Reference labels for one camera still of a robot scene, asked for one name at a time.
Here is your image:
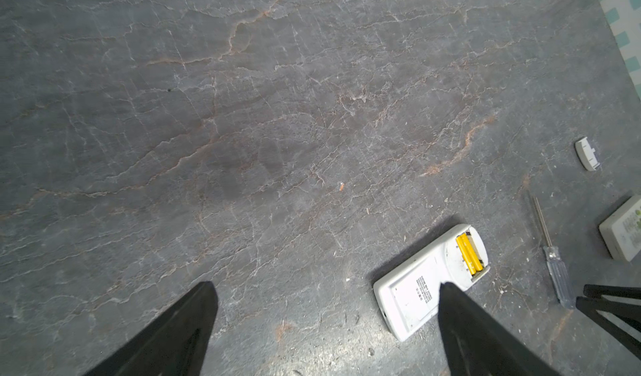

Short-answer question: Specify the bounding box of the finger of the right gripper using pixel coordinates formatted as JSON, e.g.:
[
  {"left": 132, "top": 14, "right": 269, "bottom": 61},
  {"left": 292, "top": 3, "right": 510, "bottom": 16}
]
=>
[{"left": 575, "top": 284, "right": 641, "bottom": 361}]

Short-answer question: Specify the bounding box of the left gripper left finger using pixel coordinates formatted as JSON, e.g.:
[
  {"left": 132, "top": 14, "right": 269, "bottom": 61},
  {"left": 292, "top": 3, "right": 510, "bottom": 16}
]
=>
[{"left": 86, "top": 281, "right": 219, "bottom": 375}]

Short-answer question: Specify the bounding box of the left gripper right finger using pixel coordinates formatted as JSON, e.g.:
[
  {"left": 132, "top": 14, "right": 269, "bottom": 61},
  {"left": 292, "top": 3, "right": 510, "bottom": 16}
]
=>
[{"left": 437, "top": 283, "right": 558, "bottom": 375}]

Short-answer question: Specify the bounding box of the clear handle screwdriver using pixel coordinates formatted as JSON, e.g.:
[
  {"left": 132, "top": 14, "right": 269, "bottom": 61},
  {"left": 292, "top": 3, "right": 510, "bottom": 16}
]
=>
[{"left": 532, "top": 196, "right": 576, "bottom": 310}]

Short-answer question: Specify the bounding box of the white remote control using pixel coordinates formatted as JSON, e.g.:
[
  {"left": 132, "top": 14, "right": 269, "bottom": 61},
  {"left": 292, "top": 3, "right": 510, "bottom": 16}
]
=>
[
  {"left": 373, "top": 224, "right": 490, "bottom": 342},
  {"left": 599, "top": 195, "right": 640, "bottom": 262}
]

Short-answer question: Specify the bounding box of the yellow battery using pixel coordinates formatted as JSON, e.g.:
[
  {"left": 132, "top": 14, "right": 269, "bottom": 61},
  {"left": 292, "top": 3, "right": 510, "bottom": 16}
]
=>
[
  {"left": 456, "top": 233, "right": 476, "bottom": 276},
  {"left": 462, "top": 232, "right": 484, "bottom": 275}
]

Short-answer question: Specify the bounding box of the white battery cover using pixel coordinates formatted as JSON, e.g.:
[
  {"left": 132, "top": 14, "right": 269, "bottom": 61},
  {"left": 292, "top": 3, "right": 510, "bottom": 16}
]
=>
[{"left": 574, "top": 137, "right": 600, "bottom": 172}]

